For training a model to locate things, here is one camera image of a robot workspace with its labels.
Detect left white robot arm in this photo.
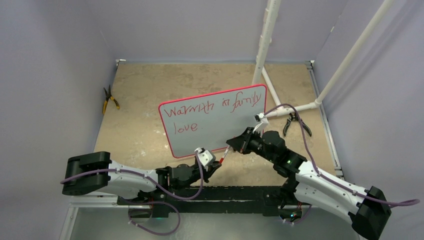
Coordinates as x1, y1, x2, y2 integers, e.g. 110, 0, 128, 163
60, 147, 222, 205

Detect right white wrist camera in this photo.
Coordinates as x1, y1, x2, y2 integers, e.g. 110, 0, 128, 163
253, 112, 269, 133

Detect aluminium frame rail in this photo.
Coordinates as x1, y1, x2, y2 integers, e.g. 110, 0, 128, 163
59, 183, 369, 240

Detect pink framed whiteboard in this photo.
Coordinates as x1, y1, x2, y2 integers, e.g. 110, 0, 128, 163
158, 84, 267, 159

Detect white pvc pipe frame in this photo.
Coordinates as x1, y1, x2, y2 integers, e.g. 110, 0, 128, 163
251, 0, 397, 118

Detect yellow handled pliers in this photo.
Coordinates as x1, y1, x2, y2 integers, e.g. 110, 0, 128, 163
102, 85, 121, 115

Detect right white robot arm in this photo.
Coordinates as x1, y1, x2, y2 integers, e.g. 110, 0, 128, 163
226, 127, 392, 240

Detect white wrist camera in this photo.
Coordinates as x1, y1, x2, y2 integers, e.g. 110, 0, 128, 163
253, 112, 269, 133
194, 147, 216, 168

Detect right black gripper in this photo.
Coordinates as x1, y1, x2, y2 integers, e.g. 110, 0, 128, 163
226, 128, 275, 164

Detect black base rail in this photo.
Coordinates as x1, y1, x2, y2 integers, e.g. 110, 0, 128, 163
117, 186, 298, 218

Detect black handled pliers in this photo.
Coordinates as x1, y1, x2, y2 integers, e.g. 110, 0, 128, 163
282, 112, 313, 138

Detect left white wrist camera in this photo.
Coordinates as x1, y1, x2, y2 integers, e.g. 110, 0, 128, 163
194, 147, 216, 168

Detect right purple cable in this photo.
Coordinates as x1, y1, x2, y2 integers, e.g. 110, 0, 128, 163
263, 103, 421, 227

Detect white red marker pen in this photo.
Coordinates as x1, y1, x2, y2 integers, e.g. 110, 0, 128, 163
219, 146, 231, 164

